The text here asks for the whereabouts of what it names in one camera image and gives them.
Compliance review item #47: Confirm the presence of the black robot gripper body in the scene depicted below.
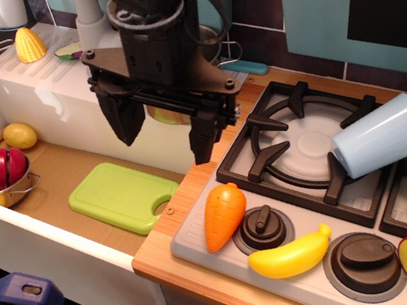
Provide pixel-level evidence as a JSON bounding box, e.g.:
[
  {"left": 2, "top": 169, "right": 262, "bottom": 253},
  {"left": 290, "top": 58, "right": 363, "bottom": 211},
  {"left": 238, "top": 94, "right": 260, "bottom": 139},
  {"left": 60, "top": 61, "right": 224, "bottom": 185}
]
[{"left": 82, "top": 0, "right": 239, "bottom": 120}]

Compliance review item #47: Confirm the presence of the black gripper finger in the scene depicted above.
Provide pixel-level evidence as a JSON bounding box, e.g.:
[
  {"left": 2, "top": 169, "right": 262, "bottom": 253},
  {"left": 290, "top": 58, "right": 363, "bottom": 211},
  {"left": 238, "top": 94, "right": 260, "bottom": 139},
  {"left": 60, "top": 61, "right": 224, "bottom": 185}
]
[
  {"left": 94, "top": 86, "right": 145, "bottom": 147},
  {"left": 189, "top": 109, "right": 228, "bottom": 165}
]

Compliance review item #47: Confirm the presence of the orange toy carrot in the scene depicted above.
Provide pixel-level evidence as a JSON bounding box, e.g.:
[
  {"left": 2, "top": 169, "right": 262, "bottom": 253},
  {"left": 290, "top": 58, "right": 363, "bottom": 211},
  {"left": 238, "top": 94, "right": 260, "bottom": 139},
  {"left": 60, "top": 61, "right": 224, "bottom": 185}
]
[{"left": 204, "top": 183, "right": 246, "bottom": 252}]

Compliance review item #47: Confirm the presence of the stainless steel pot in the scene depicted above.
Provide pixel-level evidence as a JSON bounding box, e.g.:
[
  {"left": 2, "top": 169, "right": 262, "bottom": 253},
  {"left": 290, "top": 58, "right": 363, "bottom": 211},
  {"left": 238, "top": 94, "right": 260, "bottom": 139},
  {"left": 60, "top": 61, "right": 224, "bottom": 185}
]
[{"left": 134, "top": 18, "right": 252, "bottom": 131}]

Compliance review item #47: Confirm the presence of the grey toy faucet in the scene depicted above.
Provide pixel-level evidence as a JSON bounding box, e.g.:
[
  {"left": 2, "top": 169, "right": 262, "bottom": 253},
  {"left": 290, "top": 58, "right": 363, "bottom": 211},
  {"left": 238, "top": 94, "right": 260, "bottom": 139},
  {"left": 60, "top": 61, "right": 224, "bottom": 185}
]
[{"left": 73, "top": 0, "right": 122, "bottom": 50}]

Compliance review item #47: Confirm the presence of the green plastic cutting board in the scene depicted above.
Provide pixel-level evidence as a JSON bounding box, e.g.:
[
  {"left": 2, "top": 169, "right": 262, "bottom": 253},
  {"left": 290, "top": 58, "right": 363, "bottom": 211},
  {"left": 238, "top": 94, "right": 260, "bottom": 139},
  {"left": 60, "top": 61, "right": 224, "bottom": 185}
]
[{"left": 68, "top": 162, "right": 178, "bottom": 235}]

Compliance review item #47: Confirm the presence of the black left burner grate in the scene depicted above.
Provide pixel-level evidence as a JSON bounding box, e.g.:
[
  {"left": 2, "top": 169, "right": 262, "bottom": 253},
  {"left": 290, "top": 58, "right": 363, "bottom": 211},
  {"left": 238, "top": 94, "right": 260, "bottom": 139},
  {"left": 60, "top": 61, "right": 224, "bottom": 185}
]
[{"left": 216, "top": 81, "right": 389, "bottom": 228}]

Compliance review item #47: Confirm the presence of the purple toy eggplant slice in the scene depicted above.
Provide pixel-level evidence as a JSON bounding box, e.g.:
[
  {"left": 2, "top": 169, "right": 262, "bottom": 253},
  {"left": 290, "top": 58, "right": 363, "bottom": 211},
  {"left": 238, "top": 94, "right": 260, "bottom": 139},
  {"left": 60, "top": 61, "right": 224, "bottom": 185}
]
[{"left": 54, "top": 41, "right": 83, "bottom": 60}]

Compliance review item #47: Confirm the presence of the yellow toy lemon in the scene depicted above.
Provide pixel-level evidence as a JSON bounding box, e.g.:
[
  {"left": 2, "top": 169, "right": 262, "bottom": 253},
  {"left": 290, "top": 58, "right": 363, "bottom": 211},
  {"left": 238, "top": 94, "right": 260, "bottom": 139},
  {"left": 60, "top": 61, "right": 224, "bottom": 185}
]
[{"left": 2, "top": 122, "right": 38, "bottom": 150}]

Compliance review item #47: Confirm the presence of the dark left stove knob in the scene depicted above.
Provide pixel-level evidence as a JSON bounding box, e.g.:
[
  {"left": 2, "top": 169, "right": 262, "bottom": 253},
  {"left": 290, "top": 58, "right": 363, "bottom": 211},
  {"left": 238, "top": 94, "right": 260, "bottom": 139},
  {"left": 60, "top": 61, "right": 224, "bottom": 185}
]
[{"left": 233, "top": 205, "right": 295, "bottom": 255}]

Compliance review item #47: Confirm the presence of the dark stove knob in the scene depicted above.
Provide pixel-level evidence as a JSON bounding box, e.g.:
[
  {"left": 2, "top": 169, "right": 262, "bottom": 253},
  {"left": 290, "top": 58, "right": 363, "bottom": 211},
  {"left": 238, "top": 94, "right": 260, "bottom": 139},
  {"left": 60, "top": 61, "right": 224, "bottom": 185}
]
[
  {"left": 233, "top": 205, "right": 295, "bottom": 255},
  {"left": 322, "top": 232, "right": 407, "bottom": 303}
]

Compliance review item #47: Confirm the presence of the yellow toy corn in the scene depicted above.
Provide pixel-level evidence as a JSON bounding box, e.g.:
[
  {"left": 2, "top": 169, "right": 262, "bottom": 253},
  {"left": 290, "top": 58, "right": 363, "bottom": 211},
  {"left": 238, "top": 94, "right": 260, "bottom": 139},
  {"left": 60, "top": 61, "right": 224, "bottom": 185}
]
[{"left": 15, "top": 27, "right": 47, "bottom": 63}]

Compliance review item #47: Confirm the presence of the small steel colander bowl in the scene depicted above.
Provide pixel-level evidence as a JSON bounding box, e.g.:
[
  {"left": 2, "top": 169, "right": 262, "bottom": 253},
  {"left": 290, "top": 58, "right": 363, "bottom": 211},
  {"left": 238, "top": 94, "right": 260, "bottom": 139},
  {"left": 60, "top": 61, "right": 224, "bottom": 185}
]
[{"left": 0, "top": 155, "right": 41, "bottom": 208}]

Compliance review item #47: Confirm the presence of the red sliced toy fruit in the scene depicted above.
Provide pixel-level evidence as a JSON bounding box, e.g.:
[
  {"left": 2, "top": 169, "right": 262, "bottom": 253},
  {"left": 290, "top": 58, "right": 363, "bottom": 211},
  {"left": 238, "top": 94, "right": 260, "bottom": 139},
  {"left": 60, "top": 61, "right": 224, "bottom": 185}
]
[{"left": 0, "top": 144, "right": 33, "bottom": 191}]

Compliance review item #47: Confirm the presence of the white cup upside down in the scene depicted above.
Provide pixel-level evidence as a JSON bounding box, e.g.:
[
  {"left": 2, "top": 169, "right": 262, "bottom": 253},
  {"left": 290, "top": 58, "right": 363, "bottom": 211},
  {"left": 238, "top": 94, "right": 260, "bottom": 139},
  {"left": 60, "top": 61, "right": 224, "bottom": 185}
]
[{"left": 0, "top": 0, "right": 28, "bottom": 31}]

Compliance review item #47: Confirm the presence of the yellow toy banana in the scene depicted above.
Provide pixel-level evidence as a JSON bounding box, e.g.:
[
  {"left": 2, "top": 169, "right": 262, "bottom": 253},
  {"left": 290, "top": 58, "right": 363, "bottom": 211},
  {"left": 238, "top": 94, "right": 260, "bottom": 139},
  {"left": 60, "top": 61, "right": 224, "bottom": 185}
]
[{"left": 248, "top": 223, "right": 332, "bottom": 279}]

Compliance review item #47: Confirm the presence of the light blue plastic cup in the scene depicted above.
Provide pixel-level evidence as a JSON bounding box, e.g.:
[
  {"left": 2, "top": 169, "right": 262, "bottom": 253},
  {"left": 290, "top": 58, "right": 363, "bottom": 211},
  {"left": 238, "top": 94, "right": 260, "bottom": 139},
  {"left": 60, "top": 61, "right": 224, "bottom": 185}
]
[{"left": 331, "top": 93, "right": 407, "bottom": 179}]

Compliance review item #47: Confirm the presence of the blue clamp tool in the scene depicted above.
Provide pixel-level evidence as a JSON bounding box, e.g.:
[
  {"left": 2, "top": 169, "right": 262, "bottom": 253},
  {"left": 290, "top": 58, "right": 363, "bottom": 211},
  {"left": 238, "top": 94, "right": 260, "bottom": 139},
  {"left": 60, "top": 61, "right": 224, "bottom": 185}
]
[{"left": 0, "top": 272, "right": 65, "bottom": 305}]

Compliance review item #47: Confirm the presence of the dark middle stove knob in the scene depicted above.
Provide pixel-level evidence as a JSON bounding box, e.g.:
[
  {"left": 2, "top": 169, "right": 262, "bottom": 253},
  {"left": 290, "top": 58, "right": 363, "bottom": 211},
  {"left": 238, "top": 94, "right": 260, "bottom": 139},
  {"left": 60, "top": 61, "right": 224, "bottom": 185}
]
[{"left": 322, "top": 232, "right": 407, "bottom": 303}]

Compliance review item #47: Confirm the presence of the teal utensil handle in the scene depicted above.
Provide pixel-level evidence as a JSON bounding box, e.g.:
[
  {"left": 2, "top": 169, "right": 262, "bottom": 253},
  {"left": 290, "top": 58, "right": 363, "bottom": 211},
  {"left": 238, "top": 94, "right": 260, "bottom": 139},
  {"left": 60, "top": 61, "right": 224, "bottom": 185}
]
[{"left": 220, "top": 60, "right": 269, "bottom": 76}]

